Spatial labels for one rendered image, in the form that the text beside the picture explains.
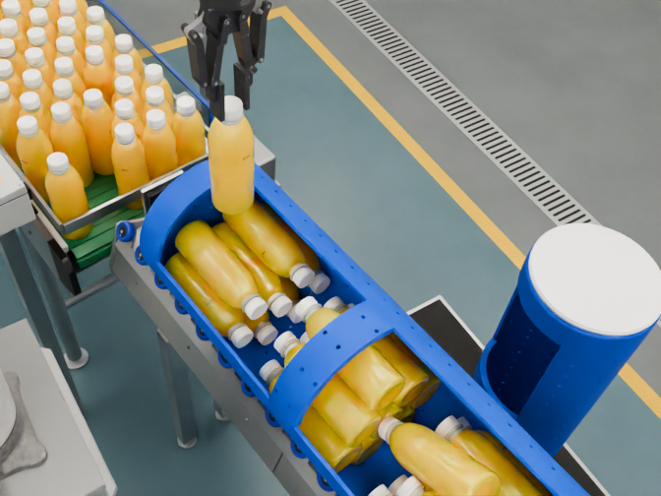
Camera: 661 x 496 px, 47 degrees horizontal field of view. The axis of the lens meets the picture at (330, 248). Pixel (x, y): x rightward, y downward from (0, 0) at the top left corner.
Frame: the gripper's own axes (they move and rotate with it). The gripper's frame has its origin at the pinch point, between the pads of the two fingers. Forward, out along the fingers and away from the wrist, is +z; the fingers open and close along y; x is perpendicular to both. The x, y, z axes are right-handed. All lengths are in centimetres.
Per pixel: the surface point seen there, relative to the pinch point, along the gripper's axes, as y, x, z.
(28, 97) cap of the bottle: -12, 58, 36
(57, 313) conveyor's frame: -20, 63, 117
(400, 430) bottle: -1, -46, 34
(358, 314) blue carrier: 2.7, -30.2, 24.9
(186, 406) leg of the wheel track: -6, 17, 122
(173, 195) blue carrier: -6.3, 9.1, 26.6
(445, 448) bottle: 0, -54, 30
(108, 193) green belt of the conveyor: -5, 43, 58
